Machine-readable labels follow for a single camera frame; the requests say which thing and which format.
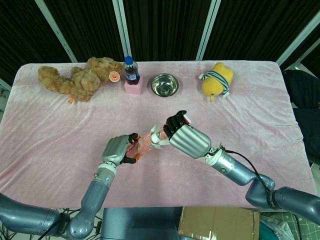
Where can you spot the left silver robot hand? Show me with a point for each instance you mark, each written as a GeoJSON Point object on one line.
{"type": "Point", "coordinates": [113, 148]}

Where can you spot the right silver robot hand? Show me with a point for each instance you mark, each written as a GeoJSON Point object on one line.
{"type": "Point", "coordinates": [188, 141]}

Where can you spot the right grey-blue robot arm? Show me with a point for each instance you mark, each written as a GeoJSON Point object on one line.
{"type": "Point", "coordinates": [252, 180]}

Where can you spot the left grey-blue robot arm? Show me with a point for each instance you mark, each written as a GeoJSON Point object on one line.
{"type": "Point", "coordinates": [82, 200]}

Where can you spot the brown cardboard box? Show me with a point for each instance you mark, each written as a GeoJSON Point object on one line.
{"type": "Point", "coordinates": [220, 223]}

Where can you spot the pink velvet tablecloth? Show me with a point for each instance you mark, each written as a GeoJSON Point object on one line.
{"type": "Point", "coordinates": [62, 130]}

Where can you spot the stainless steel bowl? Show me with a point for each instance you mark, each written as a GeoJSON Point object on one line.
{"type": "Point", "coordinates": [164, 84]}

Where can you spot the pink foam block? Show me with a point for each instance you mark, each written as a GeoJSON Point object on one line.
{"type": "Point", "coordinates": [133, 88]}

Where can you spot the yellow duck plush toy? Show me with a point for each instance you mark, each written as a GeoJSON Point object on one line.
{"type": "Point", "coordinates": [217, 80]}

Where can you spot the brown teddy bear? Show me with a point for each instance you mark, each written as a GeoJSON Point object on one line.
{"type": "Point", "coordinates": [80, 78]}

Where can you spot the cola bottle with blue cap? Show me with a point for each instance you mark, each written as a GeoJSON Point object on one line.
{"type": "Point", "coordinates": [131, 71]}

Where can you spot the grey robot torso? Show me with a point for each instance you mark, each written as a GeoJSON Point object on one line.
{"type": "Point", "coordinates": [140, 223]}

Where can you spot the black curtain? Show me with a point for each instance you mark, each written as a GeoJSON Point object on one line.
{"type": "Point", "coordinates": [165, 27]}

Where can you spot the white frame post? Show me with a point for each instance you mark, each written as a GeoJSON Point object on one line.
{"type": "Point", "coordinates": [60, 30]}
{"type": "Point", "coordinates": [123, 27]}
{"type": "Point", "coordinates": [298, 36]}
{"type": "Point", "coordinates": [207, 28]}

